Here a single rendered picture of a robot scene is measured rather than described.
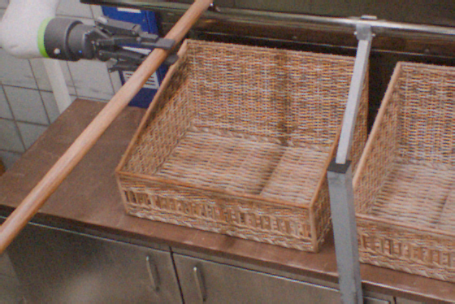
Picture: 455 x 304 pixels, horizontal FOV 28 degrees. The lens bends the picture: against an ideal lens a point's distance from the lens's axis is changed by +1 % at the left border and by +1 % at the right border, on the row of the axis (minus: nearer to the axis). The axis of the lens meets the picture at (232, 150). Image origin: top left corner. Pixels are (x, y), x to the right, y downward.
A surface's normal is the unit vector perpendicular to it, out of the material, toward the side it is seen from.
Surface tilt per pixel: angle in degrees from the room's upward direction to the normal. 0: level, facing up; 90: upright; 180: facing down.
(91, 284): 90
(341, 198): 90
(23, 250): 90
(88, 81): 90
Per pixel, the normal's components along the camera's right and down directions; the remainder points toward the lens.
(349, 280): -0.41, 0.60
